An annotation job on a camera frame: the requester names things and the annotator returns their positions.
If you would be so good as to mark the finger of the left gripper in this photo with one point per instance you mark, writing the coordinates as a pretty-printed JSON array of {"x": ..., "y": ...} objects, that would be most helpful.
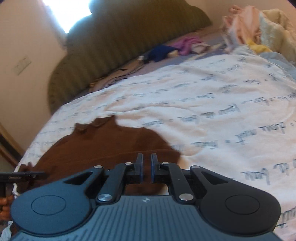
[{"x": 17, "y": 177}]

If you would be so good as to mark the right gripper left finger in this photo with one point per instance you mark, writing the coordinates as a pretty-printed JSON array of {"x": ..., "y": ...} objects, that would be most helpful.
[{"x": 122, "y": 175}]

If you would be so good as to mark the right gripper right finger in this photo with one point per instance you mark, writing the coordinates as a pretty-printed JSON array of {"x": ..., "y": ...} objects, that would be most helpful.
[{"x": 183, "y": 185}]

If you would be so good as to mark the brown knit sweater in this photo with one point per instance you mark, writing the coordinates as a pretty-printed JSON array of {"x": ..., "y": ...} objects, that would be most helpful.
[{"x": 102, "y": 142}]

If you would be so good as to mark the pink clothes pile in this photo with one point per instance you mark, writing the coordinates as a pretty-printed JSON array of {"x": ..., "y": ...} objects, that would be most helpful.
[{"x": 241, "y": 24}]

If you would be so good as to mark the white script-print duvet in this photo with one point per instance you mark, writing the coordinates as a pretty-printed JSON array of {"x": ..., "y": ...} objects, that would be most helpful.
[{"x": 232, "y": 114}]

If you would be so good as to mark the blue garment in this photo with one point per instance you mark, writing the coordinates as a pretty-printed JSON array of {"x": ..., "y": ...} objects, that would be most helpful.
[{"x": 158, "y": 53}]

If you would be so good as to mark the purple pink garment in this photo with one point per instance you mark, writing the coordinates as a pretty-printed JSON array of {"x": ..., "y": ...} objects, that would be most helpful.
[{"x": 190, "y": 45}]

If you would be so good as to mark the olive green headboard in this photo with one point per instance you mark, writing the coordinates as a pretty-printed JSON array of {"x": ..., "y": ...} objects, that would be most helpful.
[{"x": 115, "y": 33}]

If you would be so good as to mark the yellow cloth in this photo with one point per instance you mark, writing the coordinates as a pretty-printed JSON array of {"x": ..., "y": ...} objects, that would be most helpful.
[{"x": 257, "y": 48}]

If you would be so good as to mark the window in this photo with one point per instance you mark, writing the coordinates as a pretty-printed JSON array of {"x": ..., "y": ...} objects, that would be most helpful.
[{"x": 66, "y": 13}]

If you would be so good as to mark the white wall socket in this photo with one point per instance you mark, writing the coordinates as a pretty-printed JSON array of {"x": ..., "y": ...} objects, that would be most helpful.
[{"x": 21, "y": 65}]

